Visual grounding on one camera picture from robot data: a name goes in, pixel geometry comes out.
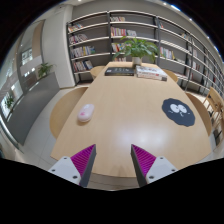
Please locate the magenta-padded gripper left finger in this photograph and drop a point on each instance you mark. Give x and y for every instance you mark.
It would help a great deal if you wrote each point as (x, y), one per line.
(68, 168)

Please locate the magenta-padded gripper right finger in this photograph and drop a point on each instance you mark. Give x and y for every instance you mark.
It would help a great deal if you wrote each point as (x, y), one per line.
(158, 168)

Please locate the pale pink computer mouse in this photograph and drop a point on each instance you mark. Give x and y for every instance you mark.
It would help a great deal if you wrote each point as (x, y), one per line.
(86, 113)

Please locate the dark mouse pad with eyes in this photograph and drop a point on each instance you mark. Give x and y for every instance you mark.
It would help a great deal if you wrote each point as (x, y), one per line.
(184, 120)

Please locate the small green plant by window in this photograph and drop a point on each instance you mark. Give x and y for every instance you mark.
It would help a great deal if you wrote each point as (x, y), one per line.
(9, 101)

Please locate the white book with red spine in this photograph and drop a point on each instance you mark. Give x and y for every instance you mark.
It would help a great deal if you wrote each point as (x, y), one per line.
(151, 77)

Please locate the white illustrated book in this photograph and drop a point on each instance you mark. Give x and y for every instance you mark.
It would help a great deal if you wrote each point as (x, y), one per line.
(150, 70)

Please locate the green plant on counter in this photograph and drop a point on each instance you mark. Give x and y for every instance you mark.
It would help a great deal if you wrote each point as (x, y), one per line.
(45, 69)

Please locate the black book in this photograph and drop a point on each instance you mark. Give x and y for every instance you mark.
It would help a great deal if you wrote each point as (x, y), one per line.
(119, 71)

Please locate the green potted plant, white pot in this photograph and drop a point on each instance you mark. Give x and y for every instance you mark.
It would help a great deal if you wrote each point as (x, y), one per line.
(136, 48)

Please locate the grey bookshelf unit with books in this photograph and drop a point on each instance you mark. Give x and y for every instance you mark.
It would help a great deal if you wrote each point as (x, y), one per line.
(96, 33)

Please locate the ceiling lights group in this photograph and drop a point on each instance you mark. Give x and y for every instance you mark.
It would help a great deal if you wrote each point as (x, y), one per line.
(175, 7)

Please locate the light wooden frame chairs group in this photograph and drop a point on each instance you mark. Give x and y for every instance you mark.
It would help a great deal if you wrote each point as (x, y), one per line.
(215, 101)

